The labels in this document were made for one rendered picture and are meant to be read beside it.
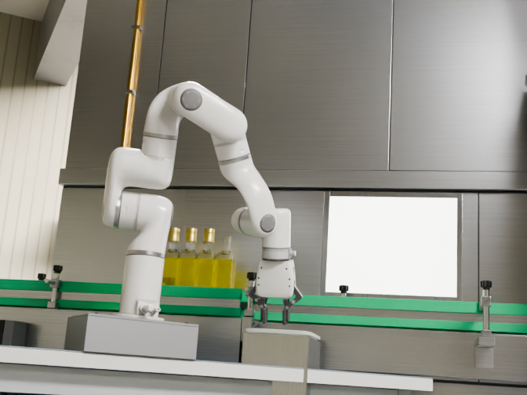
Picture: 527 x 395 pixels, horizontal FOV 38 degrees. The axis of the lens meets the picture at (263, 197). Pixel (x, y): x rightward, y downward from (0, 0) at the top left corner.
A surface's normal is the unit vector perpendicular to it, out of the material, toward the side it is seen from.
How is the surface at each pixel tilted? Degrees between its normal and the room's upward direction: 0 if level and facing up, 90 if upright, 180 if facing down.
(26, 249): 90
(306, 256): 90
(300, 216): 90
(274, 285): 109
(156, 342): 90
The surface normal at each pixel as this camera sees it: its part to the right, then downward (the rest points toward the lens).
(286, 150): -0.20, -0.24
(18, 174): 0.40, -0.19
